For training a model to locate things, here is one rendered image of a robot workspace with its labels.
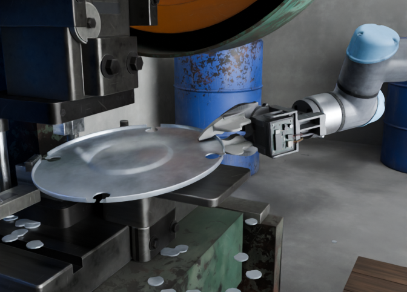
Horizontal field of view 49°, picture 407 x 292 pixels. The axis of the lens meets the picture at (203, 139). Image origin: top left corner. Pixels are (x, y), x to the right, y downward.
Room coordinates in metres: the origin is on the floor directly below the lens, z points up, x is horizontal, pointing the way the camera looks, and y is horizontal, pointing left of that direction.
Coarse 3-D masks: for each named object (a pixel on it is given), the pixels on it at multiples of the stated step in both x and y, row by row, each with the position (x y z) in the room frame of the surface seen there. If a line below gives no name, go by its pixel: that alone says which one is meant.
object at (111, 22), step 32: (96, 0) 0.68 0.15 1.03; (32, 32) 0.64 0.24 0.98; (64, 32) 0.62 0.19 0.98; (96, 32) 0.65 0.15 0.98; (128, 32) 0.74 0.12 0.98; (32, 64) 0.65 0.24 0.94; (64, 64) 0.62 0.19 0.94; (96, 64) 0.63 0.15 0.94; (128, 64) 0.69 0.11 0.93; (32, 96) 0.65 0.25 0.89; (64, 96) 0.62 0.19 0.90
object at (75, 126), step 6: (78, 120) 0.71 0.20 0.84; (54, 126) 0.70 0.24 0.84; (60, 126) 0.70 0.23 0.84; (66, 126) 0.70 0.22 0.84; (72, 126) 0.70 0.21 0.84; (78, 126) 0.71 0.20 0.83; (54, 132) 0.70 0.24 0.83; (60, 132) 0.70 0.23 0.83; (66, 132) 0.70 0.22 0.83; (72, 132) 0.70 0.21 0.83; (78, 132) 0.71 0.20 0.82
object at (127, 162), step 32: (128, 128) 0.80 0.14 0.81; (160, 128) 0.79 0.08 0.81; (192, 128) 0.77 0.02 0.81; (64, 160) 0.67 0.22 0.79; (96, 160) 0.65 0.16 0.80; (128, 160) 0.64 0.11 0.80; (160, 160) 0.63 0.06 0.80; (192, 160) 0.63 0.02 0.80; (64, 192) 0.56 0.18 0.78; (96, 192) 0.55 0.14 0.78; (128, 192) 0.54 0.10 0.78; (160, 192) 0.53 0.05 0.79
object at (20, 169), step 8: (48, 160) 0.70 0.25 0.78; (56, 160) 0.70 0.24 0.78; (16, 168) 0.67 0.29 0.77; (24, 168) 0.66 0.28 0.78; (24, 176) 0.66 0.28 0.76; (24, 184) 0.66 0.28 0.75; (32, 184) 0.66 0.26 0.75; (40, 192) 0.65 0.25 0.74; (56, 200) 0.64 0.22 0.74; (64, 200) 0.64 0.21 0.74
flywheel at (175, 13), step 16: (160, 0) 1.05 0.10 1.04; (176, 0) 1.03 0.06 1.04; (192, 0) 1.00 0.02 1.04; (208, 0) 0.97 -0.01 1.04; (224, 0) 0.96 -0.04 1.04; (240, 0) 0.94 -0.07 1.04; (256, 0) 0.93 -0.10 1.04; (272, 0) 1.00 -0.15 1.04; (160, 16) 1.02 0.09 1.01; (176, 16) 1.01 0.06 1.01; (192, 16) 0.99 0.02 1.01; (208, 16) 0.97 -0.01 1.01; (224, 16) 0.96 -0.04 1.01; (240, 16) 0.99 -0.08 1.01; (160, 32) 1.02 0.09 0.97; (176, 32) 1.01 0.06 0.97; (192, 32) 1.03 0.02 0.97
